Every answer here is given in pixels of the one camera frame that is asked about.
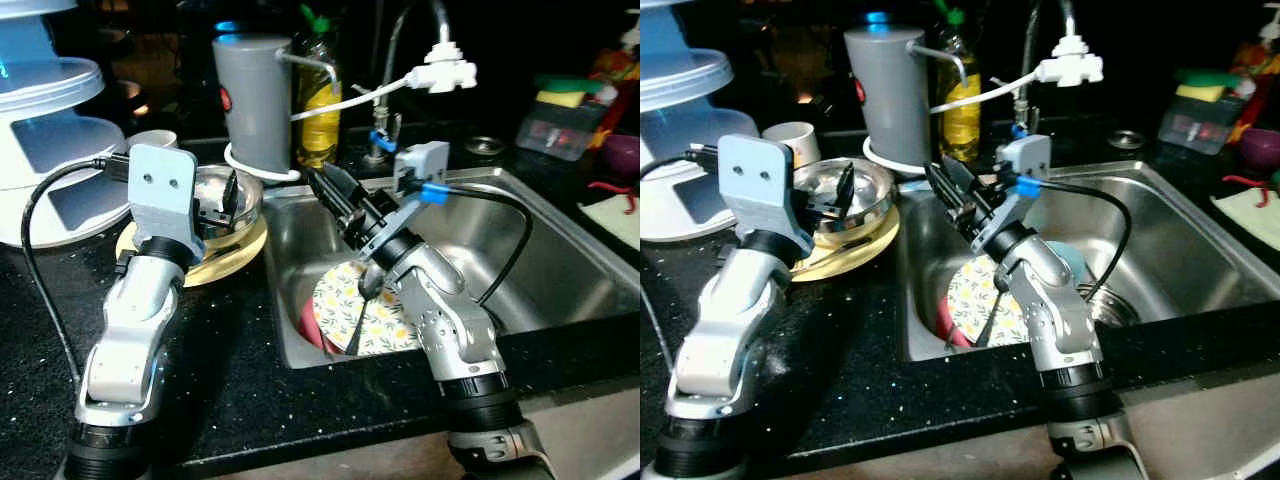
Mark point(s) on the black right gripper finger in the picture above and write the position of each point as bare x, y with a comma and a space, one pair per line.
968, 182
328, 197
945, 190
350, 190

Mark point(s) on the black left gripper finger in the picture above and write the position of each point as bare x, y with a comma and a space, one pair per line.
232, 192
846, 187

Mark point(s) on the metal spoon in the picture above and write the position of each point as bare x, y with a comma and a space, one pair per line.
368, 285
992, 320

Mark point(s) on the white floral plate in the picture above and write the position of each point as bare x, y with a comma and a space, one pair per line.
965, 300
390, 330

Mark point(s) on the metal kitchen faucet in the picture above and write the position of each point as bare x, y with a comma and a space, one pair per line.
1022, 115
383, 120

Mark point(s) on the yellow plate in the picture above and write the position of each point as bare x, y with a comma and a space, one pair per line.
225, 262
850, 258

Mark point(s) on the yellow oil bottle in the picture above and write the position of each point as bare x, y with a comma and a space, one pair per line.
960, 115
318, 120

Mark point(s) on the white printed cup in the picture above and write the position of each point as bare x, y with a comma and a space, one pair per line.
790, 140
150, 140

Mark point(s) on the light blue bowl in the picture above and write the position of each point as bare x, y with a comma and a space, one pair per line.
1068, 255

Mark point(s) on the grey cylindrical water purifier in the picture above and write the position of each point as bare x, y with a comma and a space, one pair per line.
888, 95
252, 100

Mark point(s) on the red plate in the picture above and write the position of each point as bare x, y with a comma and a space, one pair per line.
943, 325
308, 325

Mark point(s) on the steel sink strainer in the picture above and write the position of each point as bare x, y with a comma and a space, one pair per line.
485, 146
1128, 139

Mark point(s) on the white faucet diverter head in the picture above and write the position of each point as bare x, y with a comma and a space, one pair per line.
1070, 62
442, 70

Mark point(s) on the white tiered storage rack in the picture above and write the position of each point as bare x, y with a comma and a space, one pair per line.
50, 150
680, 140

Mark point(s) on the stainless steel sink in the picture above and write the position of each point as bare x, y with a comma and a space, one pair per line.
1190, 240
570, 250

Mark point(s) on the clear plastic sponge container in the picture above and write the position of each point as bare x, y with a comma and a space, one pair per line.
555, 132
1195, 128

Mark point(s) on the purple bowl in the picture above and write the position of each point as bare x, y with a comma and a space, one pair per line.
622, 155
1262, 150

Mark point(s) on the yellow green sponge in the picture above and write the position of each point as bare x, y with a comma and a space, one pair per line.
1210, 85
570, 92

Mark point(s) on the red yellow package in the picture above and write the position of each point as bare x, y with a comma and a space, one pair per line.
620, 65
1260, 60

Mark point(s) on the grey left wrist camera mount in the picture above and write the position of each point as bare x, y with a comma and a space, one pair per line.
160, 190
755, 185

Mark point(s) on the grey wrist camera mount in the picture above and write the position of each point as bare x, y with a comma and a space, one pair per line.
1025, 158
420, 165
160, 190
755, 185

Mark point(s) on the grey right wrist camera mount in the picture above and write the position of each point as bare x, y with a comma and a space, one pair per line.
420, 165
1025, 158

